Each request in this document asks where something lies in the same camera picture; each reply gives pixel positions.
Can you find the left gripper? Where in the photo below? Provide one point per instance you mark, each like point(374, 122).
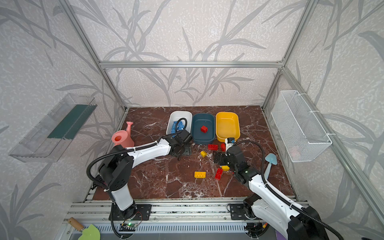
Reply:
point(187, 145)

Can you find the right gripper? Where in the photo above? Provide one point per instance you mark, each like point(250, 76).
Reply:
point(222, 156)

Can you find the blue lego brick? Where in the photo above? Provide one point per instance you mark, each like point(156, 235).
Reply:
point(176, 128)

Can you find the small red lego brick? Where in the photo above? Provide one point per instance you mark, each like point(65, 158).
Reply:
point(204, 129)

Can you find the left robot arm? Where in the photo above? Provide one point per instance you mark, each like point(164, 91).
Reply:
point(113, 170)

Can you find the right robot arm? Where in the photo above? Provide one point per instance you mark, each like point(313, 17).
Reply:
point(289, 218)

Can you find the white rectangular container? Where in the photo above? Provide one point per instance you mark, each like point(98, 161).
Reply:
point(175, 116)

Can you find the yellow rectangular container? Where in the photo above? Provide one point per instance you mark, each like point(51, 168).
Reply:
point(227, 126)

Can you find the teal rectangular container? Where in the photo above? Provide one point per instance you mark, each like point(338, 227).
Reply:
point(200, 120)

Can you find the light blue toy shovel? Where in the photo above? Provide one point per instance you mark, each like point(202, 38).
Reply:
point(272, 161)

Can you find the pink watering can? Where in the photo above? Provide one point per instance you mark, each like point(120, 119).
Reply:
point(123, 137)

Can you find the purple object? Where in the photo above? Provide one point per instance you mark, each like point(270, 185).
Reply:
point(281, 235)

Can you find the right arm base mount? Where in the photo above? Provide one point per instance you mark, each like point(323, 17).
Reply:
point(238, 212)

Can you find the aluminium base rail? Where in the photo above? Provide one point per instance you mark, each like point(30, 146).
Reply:
point(205, 215)

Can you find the white wire mesh basket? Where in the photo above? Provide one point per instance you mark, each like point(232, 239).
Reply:
point(302, 133)

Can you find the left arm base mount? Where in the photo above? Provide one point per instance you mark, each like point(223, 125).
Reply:
point(134, 213)

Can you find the green trowel wooden handle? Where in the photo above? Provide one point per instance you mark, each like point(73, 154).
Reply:
point(89, 233)

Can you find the clear plastic wall shelf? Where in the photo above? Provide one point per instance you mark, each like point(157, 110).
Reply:
point(50, 138)

